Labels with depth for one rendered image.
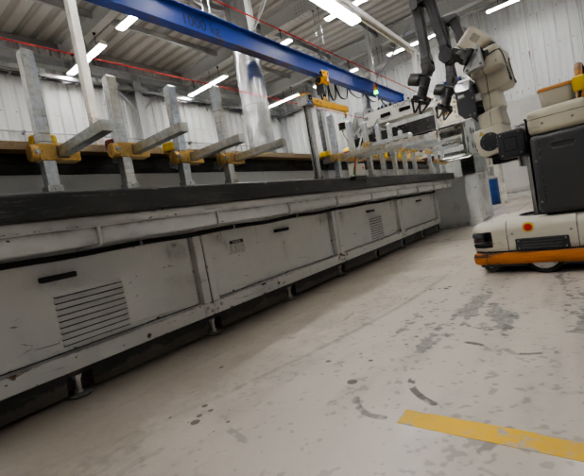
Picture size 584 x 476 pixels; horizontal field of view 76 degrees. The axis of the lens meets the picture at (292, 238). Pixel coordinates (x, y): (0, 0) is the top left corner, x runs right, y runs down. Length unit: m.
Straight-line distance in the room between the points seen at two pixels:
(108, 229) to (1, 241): 0.30
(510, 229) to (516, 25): 9.96
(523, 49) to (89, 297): 11.25
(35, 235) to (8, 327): 0.36
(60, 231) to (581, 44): 11.29
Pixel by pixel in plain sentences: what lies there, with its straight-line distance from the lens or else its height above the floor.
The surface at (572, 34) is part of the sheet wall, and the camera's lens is 11.77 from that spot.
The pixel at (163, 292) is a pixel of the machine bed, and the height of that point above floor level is 0.28.
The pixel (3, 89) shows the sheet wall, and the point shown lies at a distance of 9.47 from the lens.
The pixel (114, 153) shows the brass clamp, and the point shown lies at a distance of 1.46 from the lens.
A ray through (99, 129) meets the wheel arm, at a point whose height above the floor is 0.81.
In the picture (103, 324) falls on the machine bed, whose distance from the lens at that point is 1.65.
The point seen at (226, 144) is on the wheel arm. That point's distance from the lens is 1.47.
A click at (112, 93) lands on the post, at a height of 1.04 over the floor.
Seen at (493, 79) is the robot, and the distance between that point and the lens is 2.55.
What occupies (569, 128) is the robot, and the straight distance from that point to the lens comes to 2.26.
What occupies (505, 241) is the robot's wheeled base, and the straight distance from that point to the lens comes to 2.28.
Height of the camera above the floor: 0.50
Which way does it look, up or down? 3 degrees down
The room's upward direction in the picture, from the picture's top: 10 degrees counter-clockwise
